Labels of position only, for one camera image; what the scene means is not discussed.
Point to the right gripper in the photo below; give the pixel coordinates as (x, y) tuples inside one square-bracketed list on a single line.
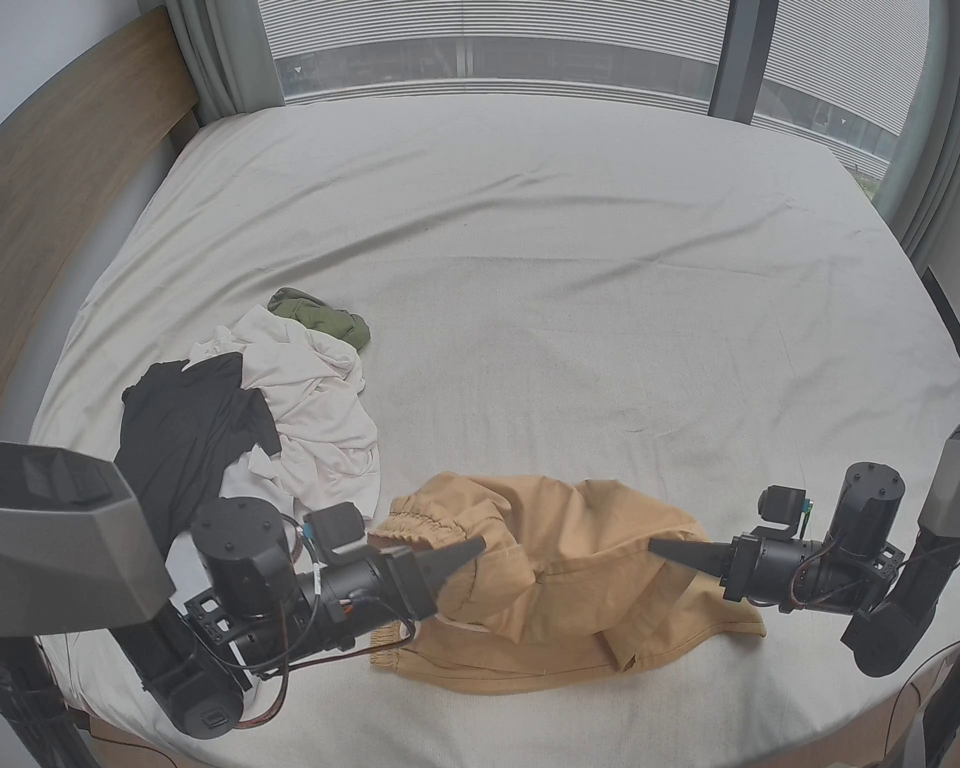
[(772, 574)]

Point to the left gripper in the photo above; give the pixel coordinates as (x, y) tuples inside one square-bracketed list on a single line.
[(382, 589)]

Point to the tan shorts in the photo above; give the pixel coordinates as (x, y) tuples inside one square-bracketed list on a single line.
[(585, 592)]

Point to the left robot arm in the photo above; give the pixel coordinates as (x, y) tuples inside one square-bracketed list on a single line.
[(75, 540)]

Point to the bed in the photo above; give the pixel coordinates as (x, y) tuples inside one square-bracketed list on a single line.
[(525, 262)]

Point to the pale blue garment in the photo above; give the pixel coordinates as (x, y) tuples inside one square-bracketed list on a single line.
[(251, 484)]

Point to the white garment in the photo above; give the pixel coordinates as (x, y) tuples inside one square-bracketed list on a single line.
[(322, 420)]

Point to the black T-shirt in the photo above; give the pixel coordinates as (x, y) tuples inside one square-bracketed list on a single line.
[(187, 435)]

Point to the green garment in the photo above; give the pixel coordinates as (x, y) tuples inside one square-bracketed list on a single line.
[(322, 319)]

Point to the grey-green curtain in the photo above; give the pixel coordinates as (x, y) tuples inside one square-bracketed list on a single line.
[(225, 52), (930, 150)]

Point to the window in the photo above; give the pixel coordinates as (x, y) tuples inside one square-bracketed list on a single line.
[(742, 52)]

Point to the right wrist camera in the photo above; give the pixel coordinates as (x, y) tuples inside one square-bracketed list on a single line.
[(784, 506)]

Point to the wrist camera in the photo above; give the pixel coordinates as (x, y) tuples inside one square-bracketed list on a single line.
[(337, 529), (784, 506)]

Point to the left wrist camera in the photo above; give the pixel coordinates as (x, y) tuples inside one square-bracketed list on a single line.
[(337, 529)]

